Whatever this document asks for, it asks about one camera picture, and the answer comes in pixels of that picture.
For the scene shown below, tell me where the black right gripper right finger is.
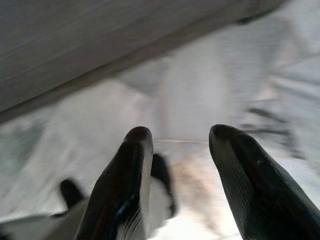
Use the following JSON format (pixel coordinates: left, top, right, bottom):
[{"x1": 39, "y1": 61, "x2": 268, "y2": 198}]
[{"x1": 208, "y1": 123, "x2": 320, "y2": 240}]

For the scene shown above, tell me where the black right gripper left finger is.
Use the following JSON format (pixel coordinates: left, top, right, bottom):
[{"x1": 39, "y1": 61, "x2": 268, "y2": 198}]
[{"x1": 74, "y1": 126, "x2": 154, "y2": 240}]

